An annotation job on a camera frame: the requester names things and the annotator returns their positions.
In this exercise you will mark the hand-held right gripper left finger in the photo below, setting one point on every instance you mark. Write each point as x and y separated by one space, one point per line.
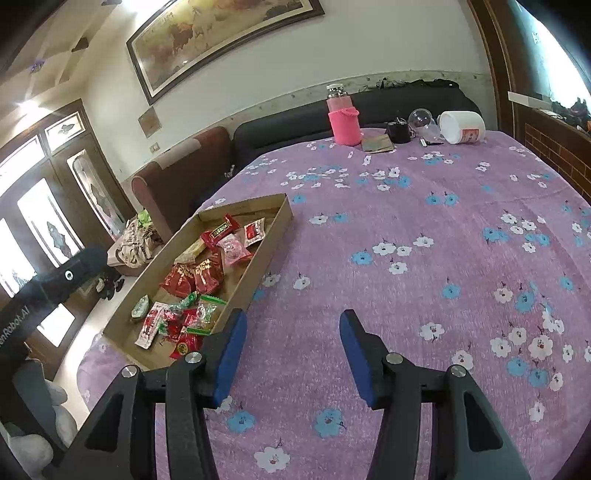
231 357

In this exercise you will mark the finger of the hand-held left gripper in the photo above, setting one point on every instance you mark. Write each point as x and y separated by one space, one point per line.
69 276

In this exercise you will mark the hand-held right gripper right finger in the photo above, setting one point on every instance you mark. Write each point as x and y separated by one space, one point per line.
358 357

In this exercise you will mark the plain red snack packet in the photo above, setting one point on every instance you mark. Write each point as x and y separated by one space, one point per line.
190 342
173 328

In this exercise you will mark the green candy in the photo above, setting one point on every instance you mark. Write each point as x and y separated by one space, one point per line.
184 304
210 314

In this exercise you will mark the green and white snack packet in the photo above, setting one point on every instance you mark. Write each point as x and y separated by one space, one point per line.
141 308

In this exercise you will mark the shallow cardboard box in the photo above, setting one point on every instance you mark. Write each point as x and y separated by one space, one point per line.
249 281

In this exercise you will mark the white and red snack packet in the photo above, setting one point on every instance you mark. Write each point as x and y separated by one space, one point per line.
150 325

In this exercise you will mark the red and gold snack packet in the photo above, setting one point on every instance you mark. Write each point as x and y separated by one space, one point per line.
178 280
207 273

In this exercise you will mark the pink and white snack packet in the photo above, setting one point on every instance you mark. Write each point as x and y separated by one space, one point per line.
233 250

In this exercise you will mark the pale snack packet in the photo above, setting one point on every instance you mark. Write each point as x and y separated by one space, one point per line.
191 252

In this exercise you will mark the red snack packet white edges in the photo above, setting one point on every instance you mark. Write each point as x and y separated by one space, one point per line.
254 231

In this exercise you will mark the long red snack packet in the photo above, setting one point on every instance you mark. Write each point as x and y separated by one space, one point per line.
220 229

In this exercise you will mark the person's left hand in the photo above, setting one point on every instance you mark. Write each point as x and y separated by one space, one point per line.
27 454

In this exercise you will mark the pair of dark shoes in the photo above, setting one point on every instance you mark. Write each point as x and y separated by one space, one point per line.
110 287

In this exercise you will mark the wooden door with glass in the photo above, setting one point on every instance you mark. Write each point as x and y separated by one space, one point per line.
55 207

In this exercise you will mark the patterned bag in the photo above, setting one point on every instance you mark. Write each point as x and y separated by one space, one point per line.
137 240

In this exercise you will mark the purple floral tablecloth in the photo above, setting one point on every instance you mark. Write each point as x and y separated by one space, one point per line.
415 277

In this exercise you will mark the brown armchair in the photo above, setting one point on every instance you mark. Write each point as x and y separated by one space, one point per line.
184 170

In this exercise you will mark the small dark object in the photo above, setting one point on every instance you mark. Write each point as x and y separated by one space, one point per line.
429 142

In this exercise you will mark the black charger block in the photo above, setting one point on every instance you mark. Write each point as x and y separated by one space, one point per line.
398 131

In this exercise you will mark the black sofa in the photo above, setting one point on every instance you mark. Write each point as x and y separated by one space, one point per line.
286 124

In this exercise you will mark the pink sleeved water bottle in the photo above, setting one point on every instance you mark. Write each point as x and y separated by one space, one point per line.
344 117

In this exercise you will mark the clear plastic jar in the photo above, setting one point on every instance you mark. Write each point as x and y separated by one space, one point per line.
424 122

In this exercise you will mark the white plastic tub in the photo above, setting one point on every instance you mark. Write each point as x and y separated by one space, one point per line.
461 128

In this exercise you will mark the framed landscape painting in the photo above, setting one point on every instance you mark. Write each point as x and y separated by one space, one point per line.
207 41

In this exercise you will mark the dark cloth on sofa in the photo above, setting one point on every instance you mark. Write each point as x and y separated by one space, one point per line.
415 83

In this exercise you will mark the white box on sill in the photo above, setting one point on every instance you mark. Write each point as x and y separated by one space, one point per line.
528 99

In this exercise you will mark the small wall plaque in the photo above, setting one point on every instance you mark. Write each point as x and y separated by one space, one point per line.
148 121

